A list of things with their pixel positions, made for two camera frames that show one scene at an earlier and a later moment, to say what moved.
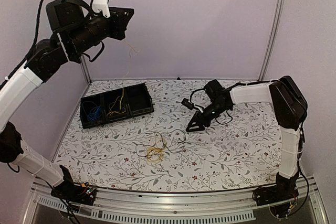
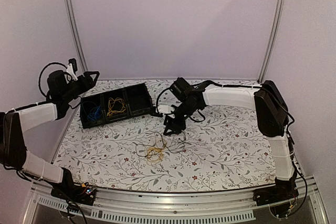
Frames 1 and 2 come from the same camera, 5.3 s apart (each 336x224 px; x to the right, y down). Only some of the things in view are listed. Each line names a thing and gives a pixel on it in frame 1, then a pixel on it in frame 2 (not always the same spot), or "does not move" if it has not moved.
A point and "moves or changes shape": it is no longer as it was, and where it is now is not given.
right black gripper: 198,118 to 175,125
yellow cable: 127,73 moves or changes shape
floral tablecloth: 156,152 does not move
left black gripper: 120,18 to 90,84
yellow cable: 119,107 moves or changes shape
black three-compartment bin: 102,107 does not move
